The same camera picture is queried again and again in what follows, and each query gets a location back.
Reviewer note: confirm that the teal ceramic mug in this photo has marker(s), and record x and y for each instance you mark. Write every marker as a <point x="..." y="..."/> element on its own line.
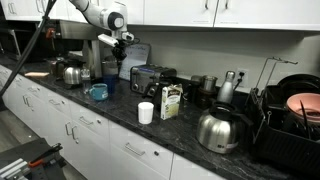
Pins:
<point x="99" y="92"/>

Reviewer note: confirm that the black grinder base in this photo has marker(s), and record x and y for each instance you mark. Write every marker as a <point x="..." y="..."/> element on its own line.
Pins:
<point x="203" y="99"/>

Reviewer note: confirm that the white wall outlet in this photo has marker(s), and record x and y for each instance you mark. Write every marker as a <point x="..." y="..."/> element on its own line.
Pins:
<point x="243" y="75"/>

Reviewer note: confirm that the white lower cabinet run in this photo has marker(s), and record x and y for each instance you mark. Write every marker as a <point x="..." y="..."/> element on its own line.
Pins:
<point x="93" y="146"/>

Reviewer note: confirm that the white paper sheet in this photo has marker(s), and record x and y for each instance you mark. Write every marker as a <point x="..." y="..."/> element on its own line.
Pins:
<point x="135" y="61"/>

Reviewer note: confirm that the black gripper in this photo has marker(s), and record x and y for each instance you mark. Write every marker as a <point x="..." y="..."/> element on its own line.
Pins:
<point x="120" y="45"/>

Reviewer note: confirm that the black work table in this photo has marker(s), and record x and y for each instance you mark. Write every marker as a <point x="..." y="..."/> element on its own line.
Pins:
<point x="30" y="156"/>

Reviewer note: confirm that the black utensil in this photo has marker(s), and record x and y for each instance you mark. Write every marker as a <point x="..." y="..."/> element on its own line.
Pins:
<point x="305" y="118"/>

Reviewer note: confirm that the clear glass jar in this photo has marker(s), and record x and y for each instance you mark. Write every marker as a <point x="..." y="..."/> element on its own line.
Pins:
<point x="85" y="80"/>

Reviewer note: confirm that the steel black toaster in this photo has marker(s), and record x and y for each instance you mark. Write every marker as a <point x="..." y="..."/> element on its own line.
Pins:
<point x="150" y="76"/>

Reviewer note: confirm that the white ceramic cup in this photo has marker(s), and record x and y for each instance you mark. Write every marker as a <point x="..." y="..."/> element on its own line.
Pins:
<point x="145" y="113"/>

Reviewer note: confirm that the black pan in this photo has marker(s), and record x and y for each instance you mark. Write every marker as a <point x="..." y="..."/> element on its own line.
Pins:
<point x="300" y="81"/>

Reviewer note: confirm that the steel coffee machine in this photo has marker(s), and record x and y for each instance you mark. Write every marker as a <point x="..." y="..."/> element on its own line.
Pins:
<point x="80" y="31"/>

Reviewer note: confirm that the steel cup on grinder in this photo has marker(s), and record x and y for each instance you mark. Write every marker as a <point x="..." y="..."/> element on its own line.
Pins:
<point x="209" y="84"/>

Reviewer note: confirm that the pink bowl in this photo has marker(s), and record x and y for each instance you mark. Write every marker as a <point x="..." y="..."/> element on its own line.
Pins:
<point x="306" y="105"/>

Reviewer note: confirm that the black clamp red trigger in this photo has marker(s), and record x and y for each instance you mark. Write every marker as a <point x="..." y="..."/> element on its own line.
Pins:
<point x="41" y="159"/>

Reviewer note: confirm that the cream drink carton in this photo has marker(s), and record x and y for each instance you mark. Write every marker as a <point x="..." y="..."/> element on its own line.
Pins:
<point x="170" y="103"/>

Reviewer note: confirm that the dark glass coffee pot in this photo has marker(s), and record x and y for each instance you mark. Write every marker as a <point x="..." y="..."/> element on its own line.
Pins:
<point x="55" y="68"/>

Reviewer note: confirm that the small cabinet lock knob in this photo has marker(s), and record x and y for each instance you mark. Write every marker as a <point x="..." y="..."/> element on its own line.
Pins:
<point x="156" y="153"/>
<point x="99" y="121"/>

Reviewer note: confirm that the white upper cabinet run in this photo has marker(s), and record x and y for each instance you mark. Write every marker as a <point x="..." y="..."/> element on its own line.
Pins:
<point x="176" y="11"/>

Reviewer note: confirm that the steel coffee carafe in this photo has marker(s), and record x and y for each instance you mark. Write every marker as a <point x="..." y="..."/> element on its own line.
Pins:
<point x="71" y="75"/>

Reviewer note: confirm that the silver water bottle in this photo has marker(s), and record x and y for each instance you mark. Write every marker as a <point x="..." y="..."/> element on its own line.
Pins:
<point x="226" y="88"/>

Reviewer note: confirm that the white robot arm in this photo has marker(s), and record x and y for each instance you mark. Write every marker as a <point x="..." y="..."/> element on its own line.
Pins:
<point x="96" y="15"/>

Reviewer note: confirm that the blue plastic cup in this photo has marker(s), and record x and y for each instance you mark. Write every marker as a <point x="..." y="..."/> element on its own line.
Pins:
<point x="109" y="84"/>

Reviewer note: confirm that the black dish rack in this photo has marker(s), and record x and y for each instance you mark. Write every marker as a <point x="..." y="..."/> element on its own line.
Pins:
<point x="283" y="143"/>

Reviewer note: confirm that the white cabinet run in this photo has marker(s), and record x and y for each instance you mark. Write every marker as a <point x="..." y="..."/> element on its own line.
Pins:
<point x="176" y="11"/>
<point x="93" y="146"/>

